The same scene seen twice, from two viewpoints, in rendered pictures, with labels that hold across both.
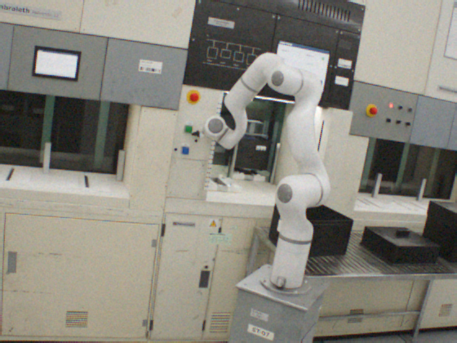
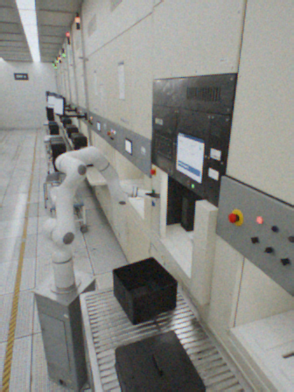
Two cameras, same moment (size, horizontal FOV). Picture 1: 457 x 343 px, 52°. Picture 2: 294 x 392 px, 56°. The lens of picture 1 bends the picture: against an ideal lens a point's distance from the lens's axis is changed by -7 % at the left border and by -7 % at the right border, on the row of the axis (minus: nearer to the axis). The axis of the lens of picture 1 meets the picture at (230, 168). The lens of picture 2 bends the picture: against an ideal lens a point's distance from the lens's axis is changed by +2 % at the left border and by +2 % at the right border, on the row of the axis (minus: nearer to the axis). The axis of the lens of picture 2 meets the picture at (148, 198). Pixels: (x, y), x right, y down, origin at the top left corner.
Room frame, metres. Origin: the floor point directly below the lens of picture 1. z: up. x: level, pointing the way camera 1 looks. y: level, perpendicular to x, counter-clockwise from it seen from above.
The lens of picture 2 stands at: (2.23, -1.68, 1.90)
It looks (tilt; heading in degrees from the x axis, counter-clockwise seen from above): 22 degrees down; 90
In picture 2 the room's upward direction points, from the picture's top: straight up
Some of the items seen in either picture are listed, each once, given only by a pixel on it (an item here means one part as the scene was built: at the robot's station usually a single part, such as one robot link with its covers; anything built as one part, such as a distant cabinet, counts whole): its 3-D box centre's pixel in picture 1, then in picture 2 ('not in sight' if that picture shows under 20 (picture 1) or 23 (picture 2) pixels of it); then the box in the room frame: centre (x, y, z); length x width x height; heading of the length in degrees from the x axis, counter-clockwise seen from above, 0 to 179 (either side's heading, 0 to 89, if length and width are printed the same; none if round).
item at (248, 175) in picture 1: (243, 172); not in sight; (3.03, -0.08, 0.89); 0.22 x 0.21 x 0.04; 20
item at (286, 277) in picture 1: (290, 261); (63, 270); (1.70, -0.27, 0.85); 0.19 x 0.19 x 0.18
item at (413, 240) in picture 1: (400, 242); (157, 373); (2.27, -0.89, 0.83); 0.29 x 0.29 x 0.13; 21
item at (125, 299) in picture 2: (310, 228); (143, 288); (2.20, -0.41, 0.85); 0.28 x 0.28 x 0.17; 30
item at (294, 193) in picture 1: (296, 207); (57, 239); (1.68, -0.25, 1.07); 0.19 x 0.12 x 0.24; 137
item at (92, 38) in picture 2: not in sight; (113, 118); (1.68, 2.48, 1.50); 1.52 x 0.99 x 3.00; 110
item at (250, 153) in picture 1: (247, 146); not in sight; (3.03, -0.08, 1.06); 0.24 x 0.20 x 0.32; 110
